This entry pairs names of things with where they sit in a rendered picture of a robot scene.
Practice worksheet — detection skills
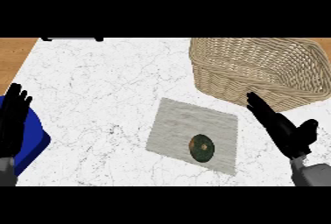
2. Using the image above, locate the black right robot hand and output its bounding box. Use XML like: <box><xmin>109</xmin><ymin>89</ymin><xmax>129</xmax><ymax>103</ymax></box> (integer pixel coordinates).
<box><xmin>245</xmin><ymin>91</ymin><xmax>318</xmax><ymax>160</ymax></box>

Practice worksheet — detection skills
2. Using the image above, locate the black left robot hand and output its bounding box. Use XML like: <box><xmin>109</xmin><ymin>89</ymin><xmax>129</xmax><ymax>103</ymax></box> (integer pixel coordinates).
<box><xmin>0</xmin><ymin>82</ymin><xmax>33</xmax><ymax>158</ymax></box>

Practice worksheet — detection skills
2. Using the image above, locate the dark green round squash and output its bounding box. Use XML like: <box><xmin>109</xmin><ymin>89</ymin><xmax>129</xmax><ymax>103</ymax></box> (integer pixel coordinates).
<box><xmin>187</xmin><ymin>133</ymin><xmax>215</xmax><ymax>164</ymax></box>

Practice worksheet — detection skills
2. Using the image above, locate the grey fabric placemat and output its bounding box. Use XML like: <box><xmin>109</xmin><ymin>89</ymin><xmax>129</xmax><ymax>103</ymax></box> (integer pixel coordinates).
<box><xmin>144</xmin><ymin>97</ymin><xmax>239</xmax><ymax>177</ymax></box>

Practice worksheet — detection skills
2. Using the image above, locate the tan wicker basket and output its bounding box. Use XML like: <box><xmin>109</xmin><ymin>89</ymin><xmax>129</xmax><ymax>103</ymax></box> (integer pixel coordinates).
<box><xmin>187</xmin><ymin>38</ymin><xmax>331</xmax><ymax>113</ymax></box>

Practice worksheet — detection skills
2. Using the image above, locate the blue rounded tray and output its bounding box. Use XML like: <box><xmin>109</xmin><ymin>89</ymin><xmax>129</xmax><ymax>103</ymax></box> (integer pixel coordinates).
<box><xmin>0</xmin><ymin>95</ymin><xmax>51</xmax><ymax>178</ymax></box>

